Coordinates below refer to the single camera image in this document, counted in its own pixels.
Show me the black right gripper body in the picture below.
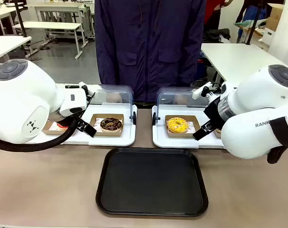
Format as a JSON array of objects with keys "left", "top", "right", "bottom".
[{"left": 204, "top": 96, "right": 224, "bottom": 125}]

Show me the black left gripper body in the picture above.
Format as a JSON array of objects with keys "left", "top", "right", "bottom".
[{"left": 48, "top": 111, "right": 77, "bottom": 129}]

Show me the yellow donut in box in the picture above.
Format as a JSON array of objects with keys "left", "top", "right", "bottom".
[{"left": 164, "top": 114, "right": 202, "bottom": 139}]

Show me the chocolate glazed donut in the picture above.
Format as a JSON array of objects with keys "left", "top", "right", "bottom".
[{"left": 100, "top": 117, "right": 123, "bottom": 133}]

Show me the yellow glazed donut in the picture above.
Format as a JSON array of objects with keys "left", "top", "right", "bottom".
[{"left": 166, "top": 116, "right": 190, "bottom": 134}]

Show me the black plastic serving tray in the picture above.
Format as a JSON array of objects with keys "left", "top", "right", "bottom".
[{"left": 95, "top": 147, "right": 209, "bottom": 218}]

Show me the person's right hand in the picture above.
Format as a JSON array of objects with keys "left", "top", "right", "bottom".
[{"left": 106, "top": 92, "right": 122, "bottom": 103}]

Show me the clear display case lid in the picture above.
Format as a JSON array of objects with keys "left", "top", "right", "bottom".
[
  {"left": 86, "top": 84, "right": 137, "bottom": 125},
  {"left": 152, "top": 86, "right": 208, "bottom": 126}
]

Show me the large white table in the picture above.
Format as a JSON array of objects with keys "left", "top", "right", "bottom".
[{"left": 200, "top": 43, "right": 288, "bottom": 85}]

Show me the black bag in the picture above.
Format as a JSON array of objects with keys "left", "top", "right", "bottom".
[{"left": 202, "top": 28, "right": 231, "bottom": 45}]

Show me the white office table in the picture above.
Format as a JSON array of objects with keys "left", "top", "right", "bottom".
[
  {"left": 0, "top": 35, "right": 32, "bottom": 66},
  {"left": 12, "top": 21, "right": 83, "bottom": 60}
]

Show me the person in navy jacket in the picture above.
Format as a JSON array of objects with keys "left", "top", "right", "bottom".
[{"left": 94, "top": 0, "right": 208, "bottom": 102}]

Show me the white storage box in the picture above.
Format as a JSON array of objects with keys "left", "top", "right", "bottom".
[{"left": 258, "top": 27, "right": 277, "bottom": 51}]

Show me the black stand pole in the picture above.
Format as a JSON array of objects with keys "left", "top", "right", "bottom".
[
  {"left": 13, "top": 0, "right": 29, "bottom": 38},
  {"left": 244, "top": 0, "right": 266, "bottom": 46}
]

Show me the person in red top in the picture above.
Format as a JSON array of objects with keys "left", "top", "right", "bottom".
[{"left": 204, "top": 0, "right": 231, "bottom": 26}]

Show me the person in blue clothes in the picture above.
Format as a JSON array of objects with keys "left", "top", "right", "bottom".
[{"left": 234, "top": 0, "right": 268, "bottom": 24}]

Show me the white office desk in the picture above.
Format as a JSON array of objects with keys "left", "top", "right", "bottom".
[{"left": 24, "top": 1, "right": 89, "bottom": 48}]

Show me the brown cardboard box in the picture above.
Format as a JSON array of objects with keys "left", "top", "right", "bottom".
[{"left": 266, "top": 3, "right": 285, "bottom": 32}]

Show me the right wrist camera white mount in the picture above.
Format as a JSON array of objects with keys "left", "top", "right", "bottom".
[{"left": 192, "top": 82, "right": 222, "bottom": 102}]

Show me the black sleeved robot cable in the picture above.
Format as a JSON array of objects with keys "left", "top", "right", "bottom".
[{"left": 0, "top": 116, "right": 78, "bottom": 153}]

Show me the black strap on arm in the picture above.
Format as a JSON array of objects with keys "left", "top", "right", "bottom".
[{"left": 267, "top": 116, "right": 288, "bottom": 164}]

